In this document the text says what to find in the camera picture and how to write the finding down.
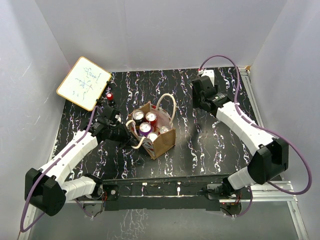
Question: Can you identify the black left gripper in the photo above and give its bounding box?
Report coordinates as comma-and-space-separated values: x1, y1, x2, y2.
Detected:
108, 122, 139, 150

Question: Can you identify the red-tab soda can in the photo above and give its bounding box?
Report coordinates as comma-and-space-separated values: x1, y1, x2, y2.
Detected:
159, 126, 171, 134

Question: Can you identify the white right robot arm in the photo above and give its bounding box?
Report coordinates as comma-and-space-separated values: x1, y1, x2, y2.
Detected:
191, 70, 289, 199

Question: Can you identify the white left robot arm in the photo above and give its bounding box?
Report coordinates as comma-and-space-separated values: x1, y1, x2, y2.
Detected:
24, 106, 131, 216

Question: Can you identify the purple fanta can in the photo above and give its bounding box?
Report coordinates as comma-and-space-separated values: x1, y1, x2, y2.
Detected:
138, 122, 153, 137

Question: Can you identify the red soda can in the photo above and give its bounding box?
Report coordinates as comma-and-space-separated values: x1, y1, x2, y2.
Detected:
147, 132, 159, 143

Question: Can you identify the red coke can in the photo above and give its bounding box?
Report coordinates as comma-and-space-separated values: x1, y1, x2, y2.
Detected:
145, 111, 158, 129

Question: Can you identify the small white whiteboard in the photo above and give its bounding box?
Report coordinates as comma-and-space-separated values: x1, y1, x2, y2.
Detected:
56, 56, 112, 111

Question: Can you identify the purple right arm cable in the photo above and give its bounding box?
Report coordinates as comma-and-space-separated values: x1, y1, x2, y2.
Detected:
198, 54, 314, 221

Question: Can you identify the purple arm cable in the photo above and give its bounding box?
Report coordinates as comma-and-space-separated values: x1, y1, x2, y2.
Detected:
19, 106, 103, 233
198, 54, 314, 221

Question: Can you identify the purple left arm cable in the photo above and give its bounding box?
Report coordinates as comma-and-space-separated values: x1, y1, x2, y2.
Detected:
19, 106, 103, 233

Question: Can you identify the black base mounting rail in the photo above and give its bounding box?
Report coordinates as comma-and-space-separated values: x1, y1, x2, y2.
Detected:
99, 174, 251, 211

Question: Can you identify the aluminium frame profile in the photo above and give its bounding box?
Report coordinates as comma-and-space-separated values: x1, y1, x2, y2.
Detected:
18, 184, 308, 240

